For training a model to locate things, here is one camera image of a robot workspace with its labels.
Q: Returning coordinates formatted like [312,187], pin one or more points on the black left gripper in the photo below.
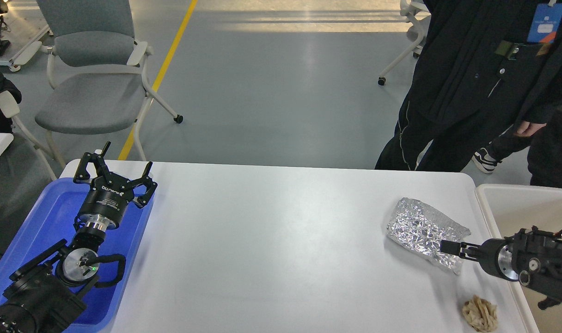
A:
[110,194]

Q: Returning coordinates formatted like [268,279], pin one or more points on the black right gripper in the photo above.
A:
[494,256]

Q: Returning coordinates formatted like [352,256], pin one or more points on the silver foil bag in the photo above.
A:
[420,228]

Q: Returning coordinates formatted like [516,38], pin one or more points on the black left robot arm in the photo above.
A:
[68,265]

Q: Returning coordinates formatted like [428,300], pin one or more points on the robot base on cart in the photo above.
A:
[22,29]

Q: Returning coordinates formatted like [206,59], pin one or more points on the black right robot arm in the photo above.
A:
[531,257]

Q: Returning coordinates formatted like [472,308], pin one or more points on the bystander right hand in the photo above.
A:
[527,129]

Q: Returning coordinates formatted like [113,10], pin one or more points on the beige plastic bin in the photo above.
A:
[509,208]

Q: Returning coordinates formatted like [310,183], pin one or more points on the crumpled brown paper ball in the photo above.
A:
[480,314]

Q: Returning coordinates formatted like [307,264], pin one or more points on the blue plastic tray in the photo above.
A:
[51,220]

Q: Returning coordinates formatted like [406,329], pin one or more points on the grey office chair left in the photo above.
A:
[88,33]

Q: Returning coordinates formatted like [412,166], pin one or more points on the grey office chair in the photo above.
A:
[88,33]
[416,34]

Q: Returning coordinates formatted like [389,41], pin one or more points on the white armrest chair left edge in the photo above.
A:
[10,110]

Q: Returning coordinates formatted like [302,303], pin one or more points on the person in black coat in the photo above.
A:
[487,66]

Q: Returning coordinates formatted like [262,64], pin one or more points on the grey office chair right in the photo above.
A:
[416,34]

